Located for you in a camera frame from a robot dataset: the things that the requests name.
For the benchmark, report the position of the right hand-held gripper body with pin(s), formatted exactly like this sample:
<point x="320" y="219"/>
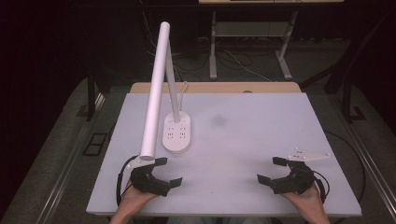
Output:
<point x="295" y="182"/>

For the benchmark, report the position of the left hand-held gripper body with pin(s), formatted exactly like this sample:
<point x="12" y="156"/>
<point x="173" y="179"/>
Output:
<point x="146" y="182"/>

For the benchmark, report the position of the person's left hand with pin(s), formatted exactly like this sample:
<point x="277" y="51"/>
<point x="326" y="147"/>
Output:
<point x="135" y="196"/>

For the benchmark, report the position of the person's right hand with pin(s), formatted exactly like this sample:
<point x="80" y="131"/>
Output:
<point x="303" y="199"/>

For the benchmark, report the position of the white desk lamp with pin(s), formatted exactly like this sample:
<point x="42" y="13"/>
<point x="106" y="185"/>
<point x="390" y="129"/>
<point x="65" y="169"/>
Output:
<point x="155" y="93"/>

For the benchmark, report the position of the black metal stand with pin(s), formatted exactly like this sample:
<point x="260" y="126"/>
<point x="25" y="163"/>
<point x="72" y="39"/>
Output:
<point x="348" y="93"/>
<point x="90" y="96"/>

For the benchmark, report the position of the desk with white metal legs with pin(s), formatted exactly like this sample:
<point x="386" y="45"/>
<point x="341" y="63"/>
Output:
<point x="213" y="46"/>

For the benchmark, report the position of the black floor frame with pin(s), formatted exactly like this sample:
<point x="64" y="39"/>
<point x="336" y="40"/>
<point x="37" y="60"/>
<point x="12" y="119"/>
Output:
<point x="95" y="144"/>

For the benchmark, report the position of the metal floor rail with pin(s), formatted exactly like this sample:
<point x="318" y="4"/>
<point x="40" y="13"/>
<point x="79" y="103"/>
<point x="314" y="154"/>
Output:
<point x="372" y="168"/>
<point x="60" y="183"/>

